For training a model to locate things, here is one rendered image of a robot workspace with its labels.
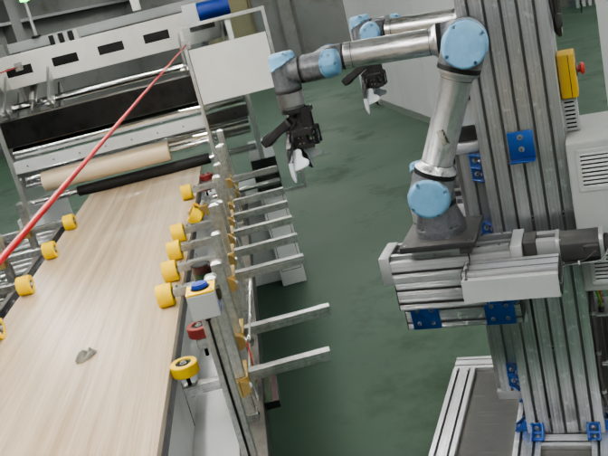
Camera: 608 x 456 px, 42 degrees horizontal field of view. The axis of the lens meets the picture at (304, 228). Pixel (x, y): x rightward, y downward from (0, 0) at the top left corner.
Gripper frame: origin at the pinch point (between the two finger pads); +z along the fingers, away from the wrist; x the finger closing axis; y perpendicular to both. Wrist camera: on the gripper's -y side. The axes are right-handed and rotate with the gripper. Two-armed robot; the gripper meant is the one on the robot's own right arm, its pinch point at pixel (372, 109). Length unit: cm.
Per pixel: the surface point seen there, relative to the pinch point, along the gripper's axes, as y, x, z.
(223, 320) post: -20, -115, 29
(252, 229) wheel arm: -55, -16, 37
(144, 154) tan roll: -183, 121, 25
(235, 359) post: -20, -115, 42
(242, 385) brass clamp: -19, -117, 49
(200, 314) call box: -10, -141, 15
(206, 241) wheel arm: -72, -24, 37
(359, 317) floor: -59, 92, 132
